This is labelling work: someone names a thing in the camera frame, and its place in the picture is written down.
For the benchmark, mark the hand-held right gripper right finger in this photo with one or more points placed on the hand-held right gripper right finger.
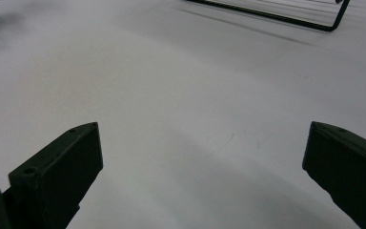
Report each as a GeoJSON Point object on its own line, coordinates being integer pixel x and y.
{"type": "Point", "coordinates": [349, 171]}

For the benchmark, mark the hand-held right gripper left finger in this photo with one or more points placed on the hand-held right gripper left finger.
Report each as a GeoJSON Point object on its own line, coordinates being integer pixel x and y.
{"type": "Point", "coordinates": [63, 171]}

